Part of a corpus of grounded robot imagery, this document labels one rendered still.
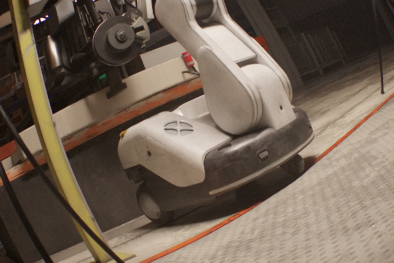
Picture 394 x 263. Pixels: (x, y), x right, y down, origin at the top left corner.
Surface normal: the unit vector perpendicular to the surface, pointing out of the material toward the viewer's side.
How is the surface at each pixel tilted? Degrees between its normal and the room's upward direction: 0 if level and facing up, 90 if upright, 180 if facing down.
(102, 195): 90
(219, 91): 90
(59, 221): 90
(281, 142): 90
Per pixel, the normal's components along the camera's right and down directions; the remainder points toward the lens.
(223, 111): -0.67, 0.33
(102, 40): 0.54, -0.20
